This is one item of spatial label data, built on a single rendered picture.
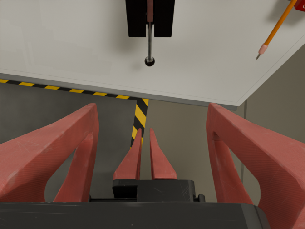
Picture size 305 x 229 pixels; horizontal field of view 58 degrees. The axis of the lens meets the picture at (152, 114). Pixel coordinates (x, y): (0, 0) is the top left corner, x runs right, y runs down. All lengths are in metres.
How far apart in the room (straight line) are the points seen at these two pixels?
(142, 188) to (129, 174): 0.02
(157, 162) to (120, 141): 1.17
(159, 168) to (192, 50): 0.23
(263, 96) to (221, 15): 1.30
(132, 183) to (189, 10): 0.23
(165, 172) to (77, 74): 0.29
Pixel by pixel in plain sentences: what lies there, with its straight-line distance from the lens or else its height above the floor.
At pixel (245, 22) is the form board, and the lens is 0.41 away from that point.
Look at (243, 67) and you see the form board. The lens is 0.48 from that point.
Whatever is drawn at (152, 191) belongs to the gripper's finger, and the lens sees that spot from 0.24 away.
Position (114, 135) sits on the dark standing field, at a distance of 1.41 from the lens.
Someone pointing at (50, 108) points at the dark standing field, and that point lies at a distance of 1.40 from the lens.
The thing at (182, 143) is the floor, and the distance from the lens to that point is 1.50.
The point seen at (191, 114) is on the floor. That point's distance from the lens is 1.48.
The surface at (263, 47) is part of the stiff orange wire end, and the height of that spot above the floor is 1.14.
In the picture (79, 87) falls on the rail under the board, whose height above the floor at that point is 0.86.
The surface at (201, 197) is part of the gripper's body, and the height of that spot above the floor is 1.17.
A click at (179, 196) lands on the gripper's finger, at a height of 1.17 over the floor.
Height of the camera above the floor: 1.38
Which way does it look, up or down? 75 degrees down
